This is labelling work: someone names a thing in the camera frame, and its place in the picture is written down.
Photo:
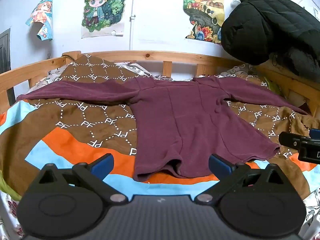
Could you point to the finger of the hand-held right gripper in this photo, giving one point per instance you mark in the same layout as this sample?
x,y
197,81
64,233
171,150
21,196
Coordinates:
x,y
315,133
290,140

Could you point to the black padded jacket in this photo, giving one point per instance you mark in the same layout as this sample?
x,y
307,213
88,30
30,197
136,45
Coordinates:
x,y
270,20

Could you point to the maroon long-sleeve sweater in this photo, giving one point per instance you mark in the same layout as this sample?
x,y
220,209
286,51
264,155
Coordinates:
x,y
175,120

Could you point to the white wall pipe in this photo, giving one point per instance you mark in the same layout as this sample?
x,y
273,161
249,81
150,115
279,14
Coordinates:
x,y
132,15

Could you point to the dark door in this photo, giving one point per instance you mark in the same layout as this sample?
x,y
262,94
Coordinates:
x,y
5,62

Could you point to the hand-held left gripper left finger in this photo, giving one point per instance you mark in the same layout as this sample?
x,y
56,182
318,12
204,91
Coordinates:
x,y
103,165

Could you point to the orange-haired cartoon figure wall poster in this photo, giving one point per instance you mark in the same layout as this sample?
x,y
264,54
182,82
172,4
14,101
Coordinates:
x,y
42,15

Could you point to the colourful landscape wall poster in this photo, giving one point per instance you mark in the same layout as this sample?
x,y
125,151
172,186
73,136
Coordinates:
x,y
203,12

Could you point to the brown orange blue printed blanket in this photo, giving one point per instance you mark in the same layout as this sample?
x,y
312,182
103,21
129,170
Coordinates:
x,y
75,120

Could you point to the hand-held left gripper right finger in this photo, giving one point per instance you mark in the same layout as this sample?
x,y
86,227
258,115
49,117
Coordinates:
x,y
219,166

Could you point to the green cloth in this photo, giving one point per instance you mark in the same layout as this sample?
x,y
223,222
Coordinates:
x,y
273,87
7,187

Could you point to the wooden bed frame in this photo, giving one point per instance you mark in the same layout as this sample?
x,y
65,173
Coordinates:
x,y
175,56

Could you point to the blond cartoon figure wall poster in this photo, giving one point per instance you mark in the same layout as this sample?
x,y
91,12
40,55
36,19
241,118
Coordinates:
x,y
103,7

